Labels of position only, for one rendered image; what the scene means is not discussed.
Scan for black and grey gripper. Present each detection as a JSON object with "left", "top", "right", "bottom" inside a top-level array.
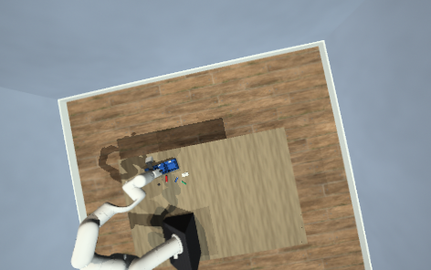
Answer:
[{"left": 152, "top": 169, "right": 163, "bottom": 178}]

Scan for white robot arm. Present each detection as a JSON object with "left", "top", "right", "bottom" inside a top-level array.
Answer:
[{"left": 71, "top": 156, "right": 183, "bottom": 270}]

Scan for blue rack of bins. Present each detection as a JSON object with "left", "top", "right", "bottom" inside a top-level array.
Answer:
[{"left": 153, "top": 159, "right": 179, "bottom": 175}]

